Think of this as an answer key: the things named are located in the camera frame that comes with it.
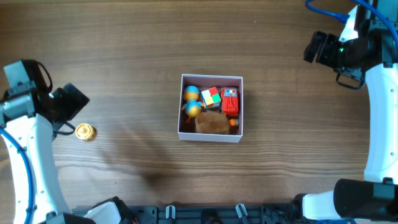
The red toy truck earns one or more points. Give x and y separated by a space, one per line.
229 101

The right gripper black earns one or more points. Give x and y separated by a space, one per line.
327 42

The white box with pink interior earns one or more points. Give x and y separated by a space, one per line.
203 82

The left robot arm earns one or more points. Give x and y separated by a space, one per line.
32 115

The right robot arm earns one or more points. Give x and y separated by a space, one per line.
375 197

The orange duck toy blue cap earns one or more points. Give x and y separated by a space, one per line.
192 106

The yellow round lemon slice toy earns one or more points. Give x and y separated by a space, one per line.
84 131

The multicoloured puzzle cube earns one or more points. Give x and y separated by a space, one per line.
211 98

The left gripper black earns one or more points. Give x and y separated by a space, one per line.
76 101

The brown plush toy with carrot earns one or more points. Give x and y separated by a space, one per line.
210 122

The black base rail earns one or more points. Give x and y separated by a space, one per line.
280 213

